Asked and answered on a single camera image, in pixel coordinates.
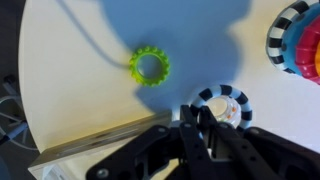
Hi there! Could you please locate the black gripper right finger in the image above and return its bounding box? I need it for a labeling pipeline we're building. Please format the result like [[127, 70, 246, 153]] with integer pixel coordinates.
[[199, 105, 278, 180]]

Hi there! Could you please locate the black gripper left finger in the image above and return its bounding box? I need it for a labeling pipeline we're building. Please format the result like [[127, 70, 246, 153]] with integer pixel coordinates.
[[179, 104, 214, 180]]

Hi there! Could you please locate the black and white striped ring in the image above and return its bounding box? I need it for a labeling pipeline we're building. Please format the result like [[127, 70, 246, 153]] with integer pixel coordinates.
[[190, 84, 254, 132]]

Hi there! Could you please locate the lime green bumpy ring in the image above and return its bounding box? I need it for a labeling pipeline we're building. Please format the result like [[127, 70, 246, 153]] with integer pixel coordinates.
[[128, 45, 171, 88]]

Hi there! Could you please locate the orange post with striped base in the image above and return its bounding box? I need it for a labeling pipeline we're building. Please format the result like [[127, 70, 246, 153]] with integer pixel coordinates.
[[265, 0, 320, 75]]

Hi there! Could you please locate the red stacking ring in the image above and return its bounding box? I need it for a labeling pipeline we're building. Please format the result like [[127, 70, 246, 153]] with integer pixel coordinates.
[[294, 15, 320, 85]]

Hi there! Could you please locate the orange honeycomb stacking ring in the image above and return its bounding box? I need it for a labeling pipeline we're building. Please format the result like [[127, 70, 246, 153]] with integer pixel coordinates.
[[313, 40, 320, 77]]

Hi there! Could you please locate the white floor cable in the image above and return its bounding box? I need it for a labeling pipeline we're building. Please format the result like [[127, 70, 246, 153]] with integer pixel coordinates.
[[0, 94, 40, 153]]

